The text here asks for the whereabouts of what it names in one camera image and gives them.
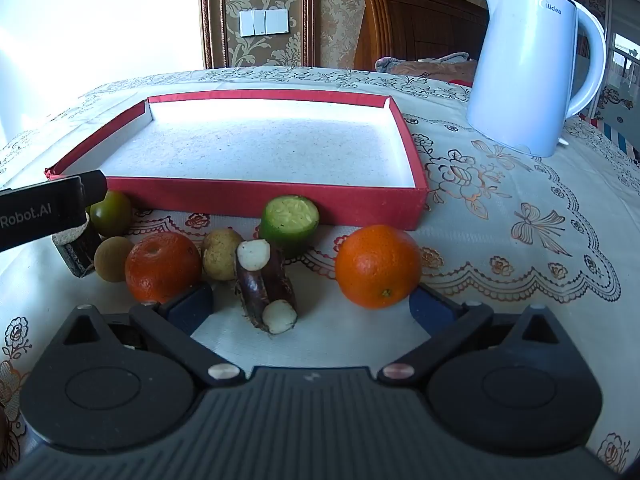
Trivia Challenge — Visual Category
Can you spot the white wall switch panel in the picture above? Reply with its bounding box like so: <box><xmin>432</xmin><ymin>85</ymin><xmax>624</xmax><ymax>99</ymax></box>
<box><xmin>239</xmin><ymin>8</ymin><xmax>290</xmax><ymax>37</ymax></box>

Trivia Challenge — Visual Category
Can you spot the green cucumber piece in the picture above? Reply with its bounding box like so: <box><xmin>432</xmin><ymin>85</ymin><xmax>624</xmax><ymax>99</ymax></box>
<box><xmin>258</xmin><ymin>195</ymin><xmax>320</xmax><ymax>259</ymax></box>

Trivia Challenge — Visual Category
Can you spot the shallow red cardboard box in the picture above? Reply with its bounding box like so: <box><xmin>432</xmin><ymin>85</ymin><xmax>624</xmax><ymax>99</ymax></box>
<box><xmin>44</xmin><ymin>89</ymin><xmax>430</xmax><ymax>232</ymax></box>

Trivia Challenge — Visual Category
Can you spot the purple eggplant piece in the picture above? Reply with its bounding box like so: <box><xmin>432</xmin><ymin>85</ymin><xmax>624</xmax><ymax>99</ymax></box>
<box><xmin>235</xmin><ymin>239</ymin><xmax>298</xmax><ymax>335</ymax></box>

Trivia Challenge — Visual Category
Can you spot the green tomato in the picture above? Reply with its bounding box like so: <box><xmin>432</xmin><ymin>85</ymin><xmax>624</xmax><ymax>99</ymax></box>
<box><xmin>90</xmin><ymin>190</ymin><xmax>133</xmax><ymax>238</ymax></box>

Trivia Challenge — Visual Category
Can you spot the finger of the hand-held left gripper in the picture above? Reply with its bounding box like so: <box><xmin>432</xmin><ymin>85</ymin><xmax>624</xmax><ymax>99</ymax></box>
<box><xmin>77</xmin><ymin>170</ymin><xmax>108</xmax><ymax>206</ymax></box>

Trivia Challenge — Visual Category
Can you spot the dark sugarcane piece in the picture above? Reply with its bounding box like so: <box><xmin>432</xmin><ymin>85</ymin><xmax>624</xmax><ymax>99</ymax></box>
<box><xmin>52</xmin><ymin>212</ymin><xmax>103</xmax><ymax>278</ymax></box>

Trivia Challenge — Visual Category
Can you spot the wooden bed headboard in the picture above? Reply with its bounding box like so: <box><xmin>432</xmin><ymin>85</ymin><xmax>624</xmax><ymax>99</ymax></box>
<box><xmin>353</xmin><ymin>0</ymin><xmax>488</xmax><ymax>72</ymax></box>

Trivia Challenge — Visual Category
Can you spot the orange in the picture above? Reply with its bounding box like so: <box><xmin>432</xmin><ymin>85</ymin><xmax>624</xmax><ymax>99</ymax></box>
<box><xmin>335</xmin><ymin>225</ymin><xmax>422</xmax><ymax>309</ymax></box>
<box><xmin>125</xmin><ymin>231</ymin><xmax>202</xmax><ymax>303</ymax></box>

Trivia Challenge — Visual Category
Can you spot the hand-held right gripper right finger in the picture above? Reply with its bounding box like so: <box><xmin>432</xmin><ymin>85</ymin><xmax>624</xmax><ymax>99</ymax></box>
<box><xmin>376</xmin><ymin>281</ymin><xmax>569</xmax><ymax>387</ymax></box>

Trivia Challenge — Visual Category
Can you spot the sliding wardrobe door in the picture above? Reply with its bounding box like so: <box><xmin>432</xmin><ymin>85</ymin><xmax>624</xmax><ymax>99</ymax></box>
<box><xmin>542</xmin><ymin>0</ymin><xmax>640</xmax><ymax>91</ymax></box>

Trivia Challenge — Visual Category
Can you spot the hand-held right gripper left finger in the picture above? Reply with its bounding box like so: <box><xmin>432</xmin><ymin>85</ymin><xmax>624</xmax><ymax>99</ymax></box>
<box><xmin>60</xmin><ymin>281</ymin><xmax>247</xmax><ymax>387</ymax></box>

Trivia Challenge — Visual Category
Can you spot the wooden wall panel frame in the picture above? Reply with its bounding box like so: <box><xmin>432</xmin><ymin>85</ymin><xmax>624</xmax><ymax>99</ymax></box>
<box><xmin>197</xmin><ymin>0</ymin><xmax>317</xmax><ymax>70</ymax></box>

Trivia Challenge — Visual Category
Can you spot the white electric kettle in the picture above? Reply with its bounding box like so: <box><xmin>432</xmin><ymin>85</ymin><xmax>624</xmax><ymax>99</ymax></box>
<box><xmin>466</xmin><ymin>0</ymin><xmax>607</xmax><ymax>158</ymax></box>

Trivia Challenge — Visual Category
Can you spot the brown longan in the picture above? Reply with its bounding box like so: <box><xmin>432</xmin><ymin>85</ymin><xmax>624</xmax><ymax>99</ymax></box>
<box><xmin>201</xmin><ymin>228</ymin><xmax>244</xmax><ymax>281</ymax></box>
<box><xmin>95</xmin><ymin>236</ymin><xmax>134</xmax><ymax>282</ymax></box>

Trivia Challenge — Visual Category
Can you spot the patterned colourful bedding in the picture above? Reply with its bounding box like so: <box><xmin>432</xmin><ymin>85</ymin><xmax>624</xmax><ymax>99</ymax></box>
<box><xmin>580</xmin><ymin>85</ymin><xmax>640</xmax><ymax>163</ymax></box>

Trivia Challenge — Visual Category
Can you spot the pink blanket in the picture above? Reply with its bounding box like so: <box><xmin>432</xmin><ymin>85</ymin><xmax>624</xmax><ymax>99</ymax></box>
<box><xmin>375</xmin><ymin>52</ymin><xmax>478</xmax><ymax>83</ymax></box>

